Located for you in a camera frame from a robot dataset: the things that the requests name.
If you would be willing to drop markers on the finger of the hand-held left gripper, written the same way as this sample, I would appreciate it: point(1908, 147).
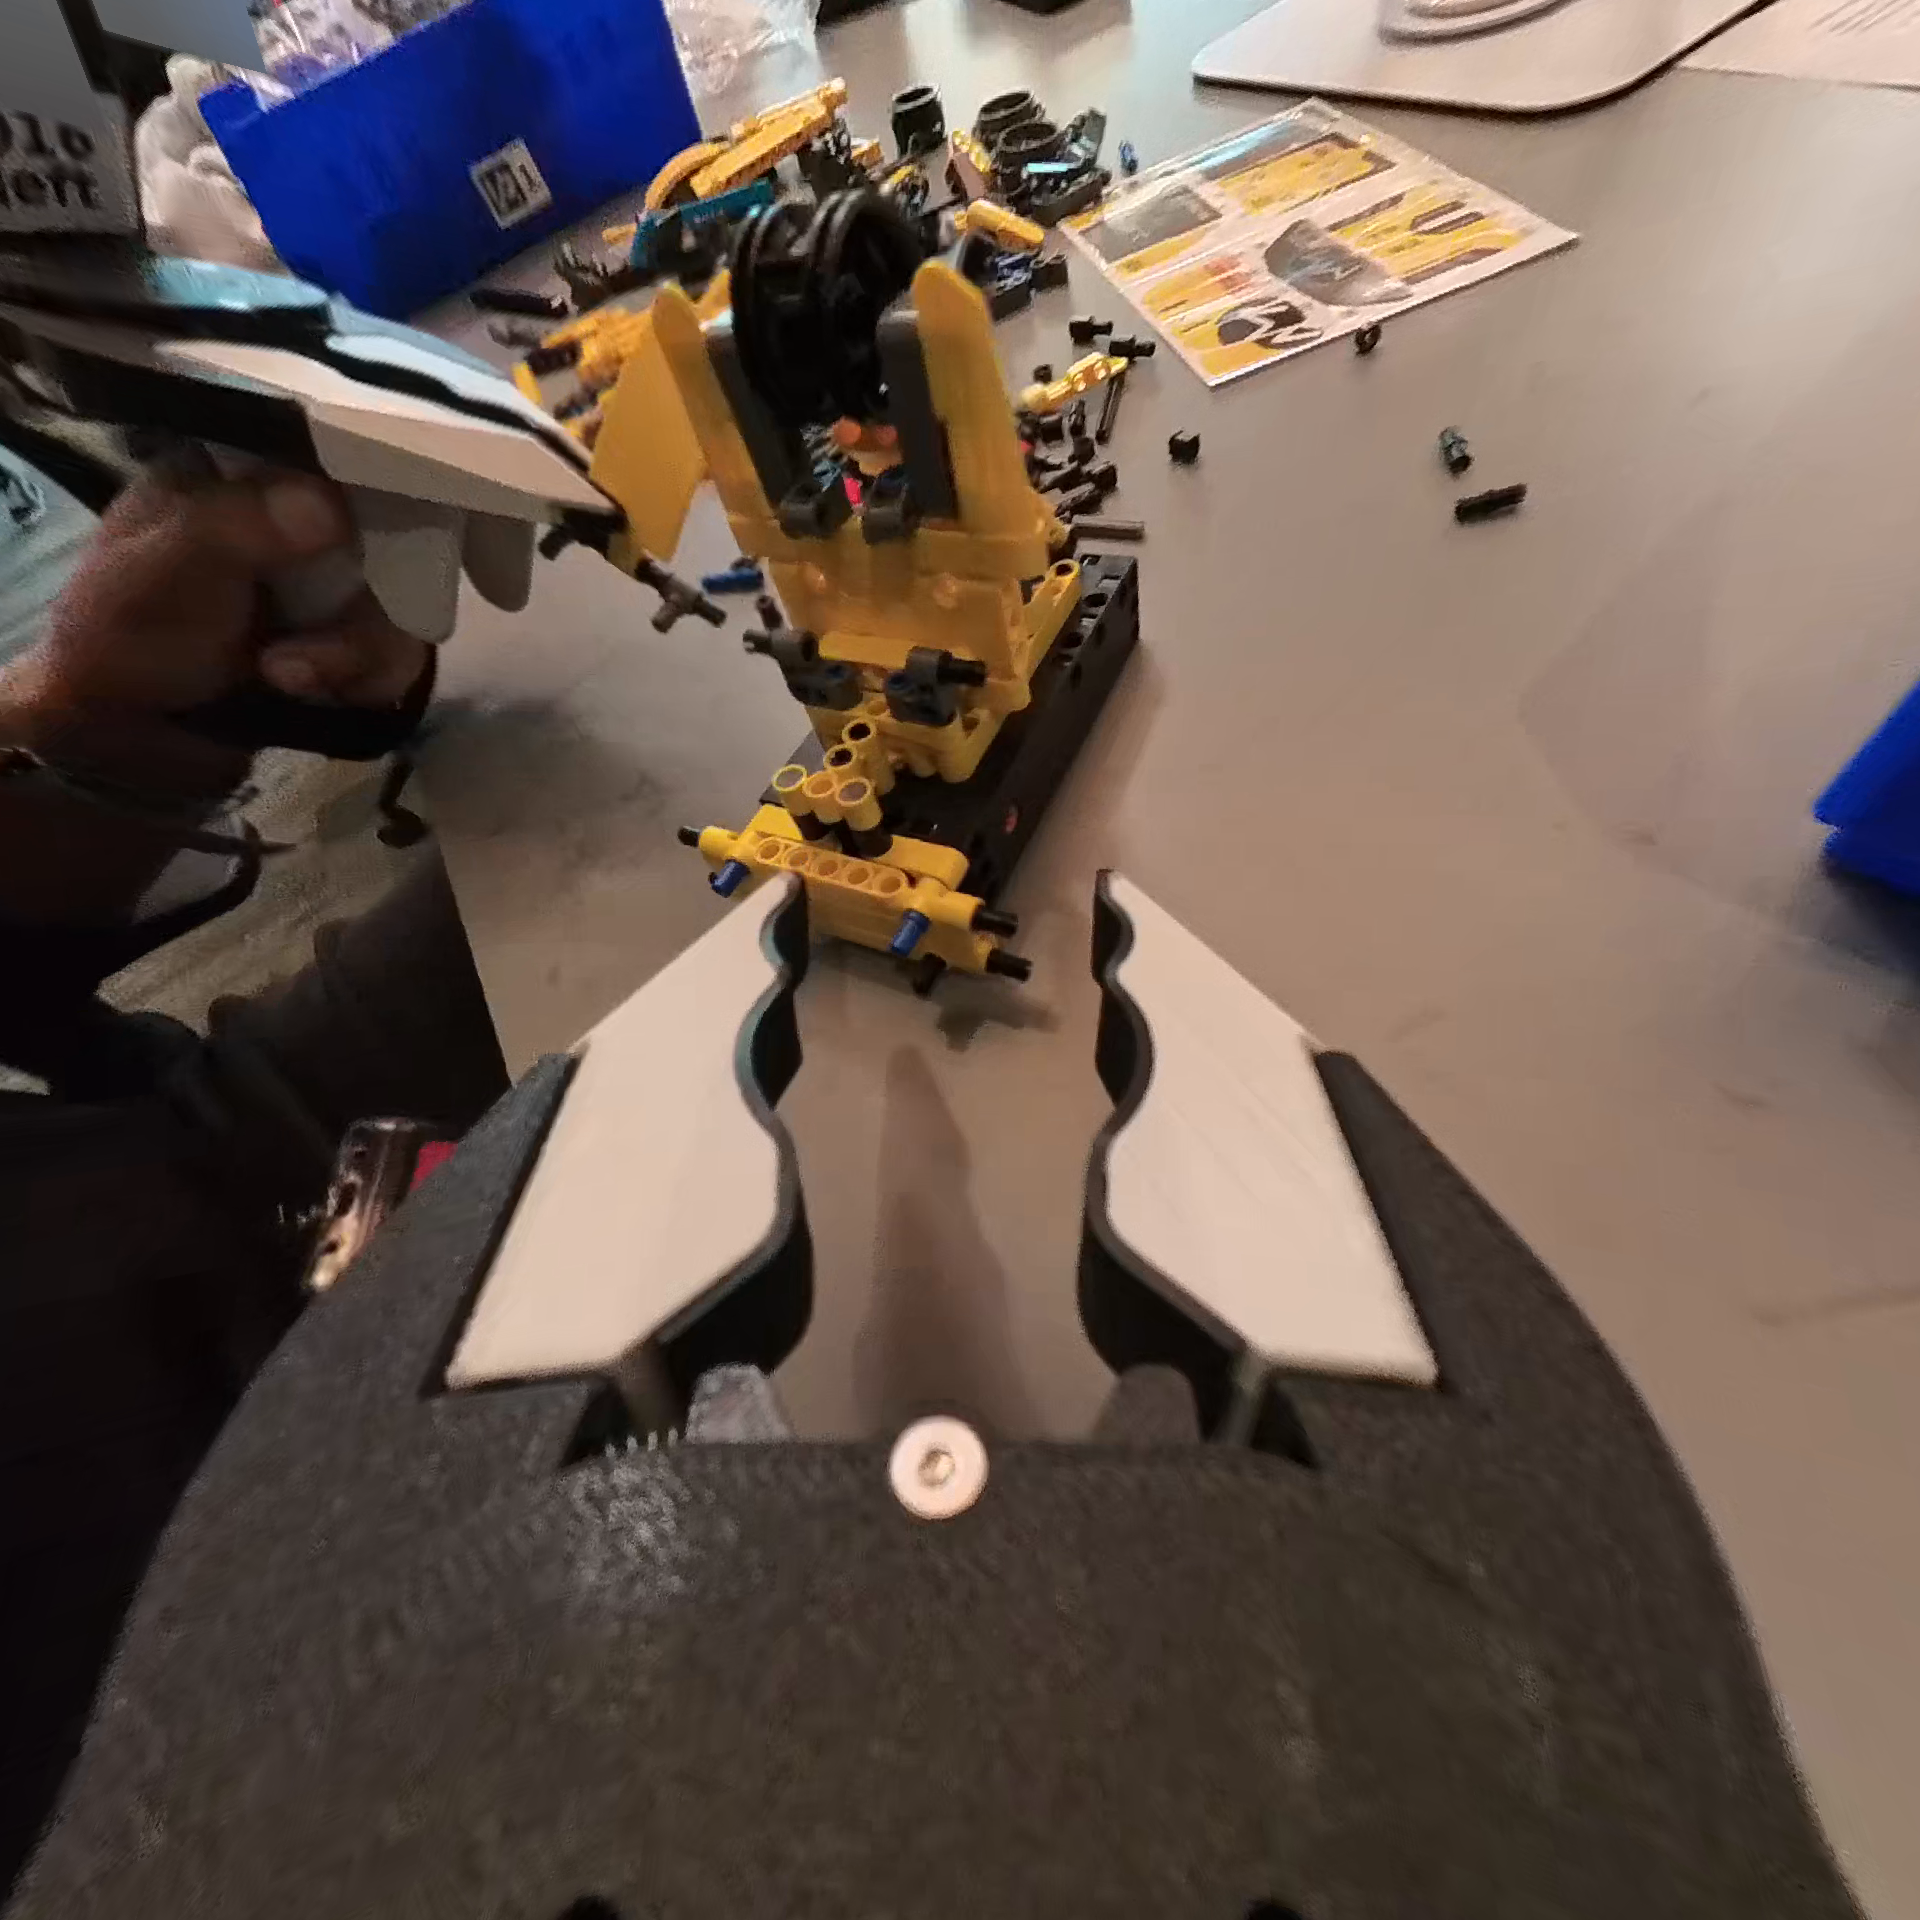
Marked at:
point(373, 359)
point(440, 445)

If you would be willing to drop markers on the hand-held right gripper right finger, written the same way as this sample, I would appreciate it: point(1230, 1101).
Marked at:
point(1259, 1203)

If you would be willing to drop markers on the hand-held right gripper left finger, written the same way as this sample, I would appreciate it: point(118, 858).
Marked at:
point(627, 1203)

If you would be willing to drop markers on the yellow toy brick vehicle model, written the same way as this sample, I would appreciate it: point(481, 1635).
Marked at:
point(894, 606)

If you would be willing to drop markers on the person's left hand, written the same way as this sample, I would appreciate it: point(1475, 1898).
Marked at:
point(181, 586)

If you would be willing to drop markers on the blue storage bin with tag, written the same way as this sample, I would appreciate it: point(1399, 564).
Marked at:
point(443, 138)

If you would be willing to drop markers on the clear plastic bags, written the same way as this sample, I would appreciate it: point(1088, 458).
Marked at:
point(734, 34)

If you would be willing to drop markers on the person's dark clothing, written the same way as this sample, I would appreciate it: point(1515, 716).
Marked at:
point(149, 1351)

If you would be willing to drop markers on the pile of toy brick parts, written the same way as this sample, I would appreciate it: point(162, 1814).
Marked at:
point(894, 188)

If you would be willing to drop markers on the yellow printed sticker sheet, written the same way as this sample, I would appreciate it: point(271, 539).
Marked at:
point(1314, 239)

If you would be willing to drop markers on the white paper sheet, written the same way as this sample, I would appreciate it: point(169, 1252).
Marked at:
point(1835, 34)

